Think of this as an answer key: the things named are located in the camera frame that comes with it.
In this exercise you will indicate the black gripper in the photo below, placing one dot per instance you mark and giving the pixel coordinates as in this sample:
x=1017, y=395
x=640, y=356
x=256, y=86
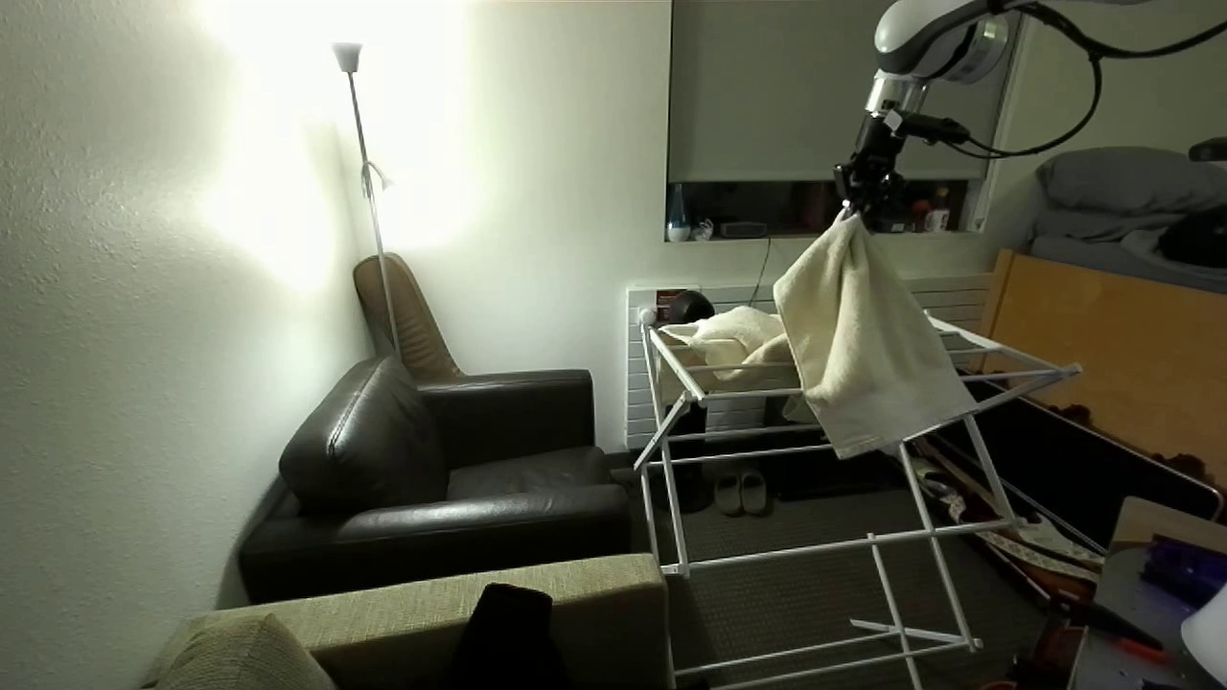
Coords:
x=874, y=156

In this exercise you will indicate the white terry towel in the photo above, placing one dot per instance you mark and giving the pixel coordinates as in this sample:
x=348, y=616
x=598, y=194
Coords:
x=869, y=345

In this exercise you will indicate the olive green fabric couch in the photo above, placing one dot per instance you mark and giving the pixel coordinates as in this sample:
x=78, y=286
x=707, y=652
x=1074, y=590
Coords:
x=385, y=616

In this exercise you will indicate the black rounded object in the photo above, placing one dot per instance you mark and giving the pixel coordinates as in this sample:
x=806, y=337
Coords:
x=684, y=307

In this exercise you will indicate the grey bed mattress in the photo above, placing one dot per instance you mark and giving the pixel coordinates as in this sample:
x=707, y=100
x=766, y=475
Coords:
x=1085, y=243

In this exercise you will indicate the grey pillow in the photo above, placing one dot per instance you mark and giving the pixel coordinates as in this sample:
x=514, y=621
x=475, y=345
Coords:
x=1126, y=183

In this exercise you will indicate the white metal drying rack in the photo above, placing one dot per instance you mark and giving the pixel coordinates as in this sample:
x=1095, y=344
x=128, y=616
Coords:
x=662, y=433

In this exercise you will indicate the grey shoe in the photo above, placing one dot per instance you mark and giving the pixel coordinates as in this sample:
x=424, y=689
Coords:
x=728, y=494
x=755, y=493

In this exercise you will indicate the orange wooden bed board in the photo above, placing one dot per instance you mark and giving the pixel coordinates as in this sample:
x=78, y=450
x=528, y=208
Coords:
x=1126, y=356

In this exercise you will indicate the black item on bed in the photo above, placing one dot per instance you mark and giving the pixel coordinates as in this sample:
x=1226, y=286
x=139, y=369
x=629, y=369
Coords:
x=1198, y=240

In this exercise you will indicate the black flat panel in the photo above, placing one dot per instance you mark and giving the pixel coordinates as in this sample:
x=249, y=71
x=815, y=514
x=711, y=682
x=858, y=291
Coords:
x=1097, y=480

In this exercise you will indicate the white papers pile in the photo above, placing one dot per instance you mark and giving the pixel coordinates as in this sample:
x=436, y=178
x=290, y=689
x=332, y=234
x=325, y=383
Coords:
x=1042, y=551

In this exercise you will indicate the brown cardboard box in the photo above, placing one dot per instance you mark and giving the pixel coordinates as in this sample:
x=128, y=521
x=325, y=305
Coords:
x=1153, y=520

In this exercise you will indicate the blue purple item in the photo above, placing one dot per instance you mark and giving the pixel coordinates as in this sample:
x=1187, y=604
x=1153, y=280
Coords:
x=1191, y=574

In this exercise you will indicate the white floor lamp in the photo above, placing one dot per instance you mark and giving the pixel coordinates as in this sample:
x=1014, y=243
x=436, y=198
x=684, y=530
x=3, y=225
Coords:
x=363, y=126

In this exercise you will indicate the black leather armchair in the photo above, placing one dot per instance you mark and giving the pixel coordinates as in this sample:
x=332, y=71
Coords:
x=385, y=447

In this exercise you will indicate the white rounded object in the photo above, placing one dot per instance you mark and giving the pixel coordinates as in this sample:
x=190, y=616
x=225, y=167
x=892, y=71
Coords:
x=1208, y=639

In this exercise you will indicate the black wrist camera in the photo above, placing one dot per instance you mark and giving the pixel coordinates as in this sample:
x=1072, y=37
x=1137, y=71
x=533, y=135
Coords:
x=936, y=126

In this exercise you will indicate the wall-mounted dark screen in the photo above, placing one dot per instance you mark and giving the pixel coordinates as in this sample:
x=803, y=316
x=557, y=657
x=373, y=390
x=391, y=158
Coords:
x=769, y=89

